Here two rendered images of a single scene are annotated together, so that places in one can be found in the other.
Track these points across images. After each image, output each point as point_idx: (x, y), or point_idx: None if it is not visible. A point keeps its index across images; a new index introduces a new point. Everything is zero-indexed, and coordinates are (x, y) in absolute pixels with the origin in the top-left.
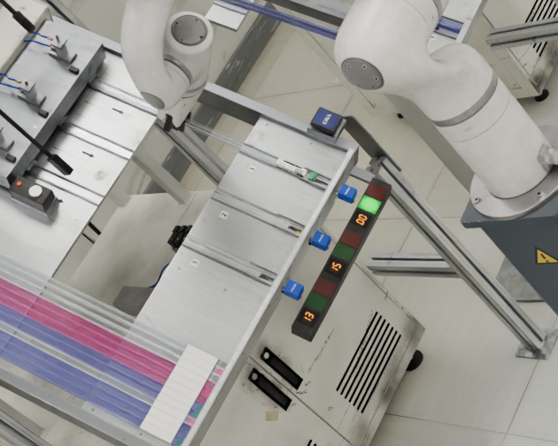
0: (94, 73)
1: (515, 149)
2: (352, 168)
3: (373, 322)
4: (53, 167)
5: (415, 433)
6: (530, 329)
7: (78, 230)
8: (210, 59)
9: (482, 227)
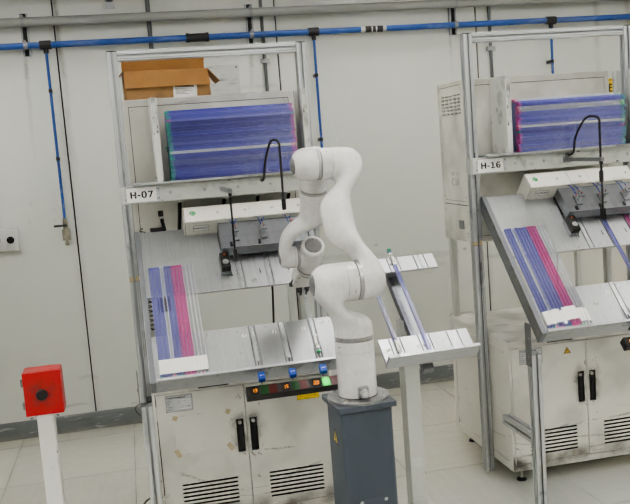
0: None
1: (351, 374)
2: None
3: (316, 466)
4: (244, 263)
5: None
6: None
7: (224, 288)
8: (316, 265)
9: (327, 404)
